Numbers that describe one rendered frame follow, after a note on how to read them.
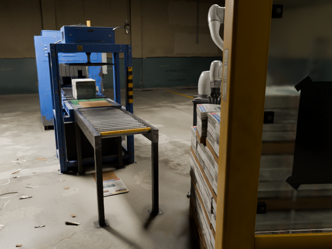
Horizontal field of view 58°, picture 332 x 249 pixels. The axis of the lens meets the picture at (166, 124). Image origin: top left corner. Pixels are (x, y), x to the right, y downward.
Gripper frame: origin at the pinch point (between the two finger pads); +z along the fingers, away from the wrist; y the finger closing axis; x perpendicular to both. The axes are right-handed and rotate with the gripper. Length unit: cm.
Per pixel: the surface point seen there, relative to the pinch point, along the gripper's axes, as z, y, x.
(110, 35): -69, -99, 145
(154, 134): 21, -50, 7
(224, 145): -23, -37, -169
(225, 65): -43, -37, -167
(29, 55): -46, -442, 802
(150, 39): -105, -36, 949
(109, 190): 95, -98, 56
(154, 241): 97, -52, -35
